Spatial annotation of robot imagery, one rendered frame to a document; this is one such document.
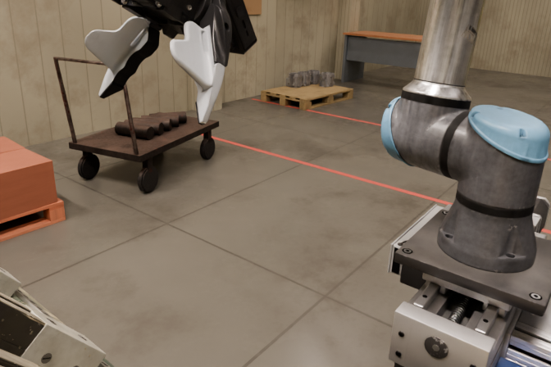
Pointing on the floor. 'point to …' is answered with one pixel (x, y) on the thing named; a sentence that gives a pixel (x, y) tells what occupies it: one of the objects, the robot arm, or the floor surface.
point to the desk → (377, 52)
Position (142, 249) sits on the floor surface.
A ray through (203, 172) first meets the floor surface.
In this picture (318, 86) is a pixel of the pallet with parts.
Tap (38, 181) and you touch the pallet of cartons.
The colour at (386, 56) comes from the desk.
